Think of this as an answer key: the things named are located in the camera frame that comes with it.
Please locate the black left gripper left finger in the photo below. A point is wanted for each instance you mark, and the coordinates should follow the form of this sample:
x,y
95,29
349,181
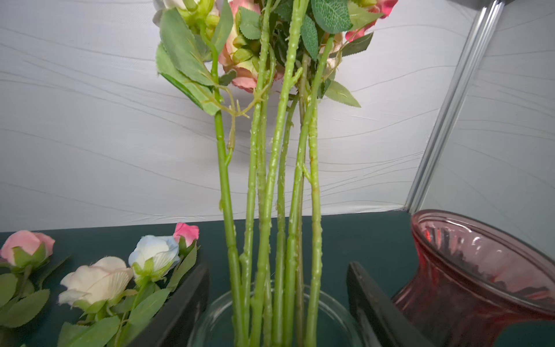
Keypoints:
x,y
173,325

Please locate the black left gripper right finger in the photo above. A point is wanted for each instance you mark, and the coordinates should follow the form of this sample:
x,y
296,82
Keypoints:
x,y
380,322

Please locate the clear glass vase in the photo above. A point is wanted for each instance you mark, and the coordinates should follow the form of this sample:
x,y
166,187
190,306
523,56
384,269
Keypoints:
x,y
335,324

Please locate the red ribbed glass vase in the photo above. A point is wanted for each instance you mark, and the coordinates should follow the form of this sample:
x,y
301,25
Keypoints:
x,y
473,281

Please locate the pink multi-bloom rose stem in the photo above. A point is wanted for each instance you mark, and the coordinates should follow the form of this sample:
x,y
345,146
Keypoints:
x,y
247,52

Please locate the pink rose flower bunch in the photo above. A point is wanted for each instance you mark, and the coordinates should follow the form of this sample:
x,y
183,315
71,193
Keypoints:
x,y
117,298

